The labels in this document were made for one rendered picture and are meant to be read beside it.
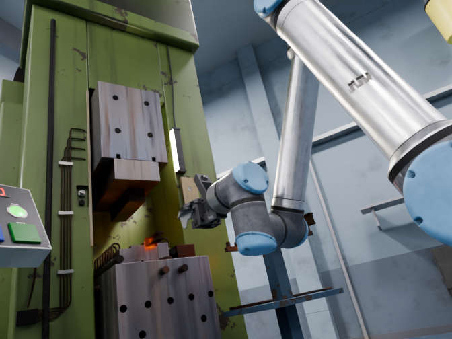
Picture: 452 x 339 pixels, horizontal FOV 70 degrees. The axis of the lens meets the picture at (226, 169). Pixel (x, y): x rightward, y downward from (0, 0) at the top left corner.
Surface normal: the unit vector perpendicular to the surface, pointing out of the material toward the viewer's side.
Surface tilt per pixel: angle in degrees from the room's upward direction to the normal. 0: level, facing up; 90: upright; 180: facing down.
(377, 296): 90
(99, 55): 90
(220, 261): 90
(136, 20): 90
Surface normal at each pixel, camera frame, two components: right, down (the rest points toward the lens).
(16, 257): 0.58, 0.60
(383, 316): -0.46, -0.27
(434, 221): -0.65, -0.10
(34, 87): 0.53, -0.43
